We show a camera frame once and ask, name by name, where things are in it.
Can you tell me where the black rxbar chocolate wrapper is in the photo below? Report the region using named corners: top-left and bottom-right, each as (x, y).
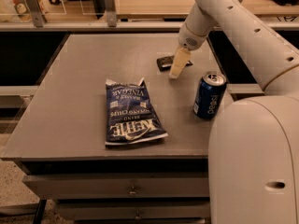
top-left (156, 54), bottom-right (193, 72)

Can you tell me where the blue kettle chips bag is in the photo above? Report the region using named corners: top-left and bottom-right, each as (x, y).
top-left (106, 78), bottom-right (168, 146)

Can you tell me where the grey metal bracket middle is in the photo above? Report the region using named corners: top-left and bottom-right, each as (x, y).
top-left (104, 0), bottom-right (118, 27)

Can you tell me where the grey metal bracket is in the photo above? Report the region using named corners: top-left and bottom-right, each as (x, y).
top-left (104, 0), bottom-right (118, 27)
top-left (26, 0), bottom-right (46, 28)

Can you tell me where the blue pepsi can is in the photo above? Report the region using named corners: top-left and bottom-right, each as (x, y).
top-left (193, 71), bottom-right (227, 119)

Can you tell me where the grey drawer cabinet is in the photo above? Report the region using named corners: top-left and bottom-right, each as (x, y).
top-left (21, 159), bottom-right (210, 223)

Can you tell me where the orange white snack package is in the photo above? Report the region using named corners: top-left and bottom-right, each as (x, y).
top-left (0, 0), bottom-right (50, 23)

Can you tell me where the grey metal bracket left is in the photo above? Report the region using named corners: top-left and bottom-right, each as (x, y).
top-left (26, 0), bottom-right (46, 28)

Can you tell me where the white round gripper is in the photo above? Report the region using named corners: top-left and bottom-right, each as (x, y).
top-left (169, 22), bottom-right (208, 79)

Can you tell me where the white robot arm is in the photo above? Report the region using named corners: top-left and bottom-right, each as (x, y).
top-left (170, 0), bottom-right (299, 224)

